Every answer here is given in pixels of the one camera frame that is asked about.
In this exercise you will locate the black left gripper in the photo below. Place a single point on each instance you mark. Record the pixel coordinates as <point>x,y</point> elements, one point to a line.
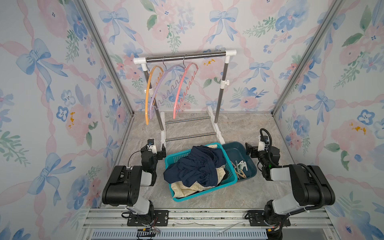
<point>162,151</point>

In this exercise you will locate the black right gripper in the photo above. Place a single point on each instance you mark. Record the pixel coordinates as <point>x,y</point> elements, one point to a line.
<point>250,149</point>

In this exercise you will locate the white clothespin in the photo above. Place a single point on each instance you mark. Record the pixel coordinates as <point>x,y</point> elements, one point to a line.
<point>241,165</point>

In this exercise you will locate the orange clothespin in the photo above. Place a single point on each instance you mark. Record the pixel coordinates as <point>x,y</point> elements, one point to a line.
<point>240,174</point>

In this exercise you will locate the navy blue shorts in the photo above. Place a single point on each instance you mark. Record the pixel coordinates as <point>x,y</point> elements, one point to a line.
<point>199,166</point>

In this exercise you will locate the orange clothes hanger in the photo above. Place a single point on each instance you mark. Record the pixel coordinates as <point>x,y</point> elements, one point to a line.
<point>149,90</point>

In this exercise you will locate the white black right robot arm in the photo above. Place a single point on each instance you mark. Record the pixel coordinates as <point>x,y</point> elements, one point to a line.
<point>310,188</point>

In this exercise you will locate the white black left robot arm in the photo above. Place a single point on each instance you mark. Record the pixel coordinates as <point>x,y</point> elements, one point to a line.
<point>123,186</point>

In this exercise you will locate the dark teal plastic bin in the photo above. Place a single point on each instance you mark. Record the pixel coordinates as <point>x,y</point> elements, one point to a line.
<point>237,152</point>

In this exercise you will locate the white metal clothes rack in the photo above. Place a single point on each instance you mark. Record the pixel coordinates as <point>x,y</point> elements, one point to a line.
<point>181,88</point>

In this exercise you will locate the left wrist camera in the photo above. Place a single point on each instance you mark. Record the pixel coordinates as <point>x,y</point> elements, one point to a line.
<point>151,144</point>

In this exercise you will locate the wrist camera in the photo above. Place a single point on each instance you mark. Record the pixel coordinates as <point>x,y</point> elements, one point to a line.
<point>151,144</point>
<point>264,143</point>

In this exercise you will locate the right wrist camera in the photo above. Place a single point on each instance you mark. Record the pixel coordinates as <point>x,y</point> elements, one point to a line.
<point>264,143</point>

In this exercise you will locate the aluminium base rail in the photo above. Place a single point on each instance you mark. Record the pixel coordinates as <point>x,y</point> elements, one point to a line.
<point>204,224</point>

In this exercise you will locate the silver aluminium corner post left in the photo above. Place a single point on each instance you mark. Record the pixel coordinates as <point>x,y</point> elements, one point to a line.
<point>90,24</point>

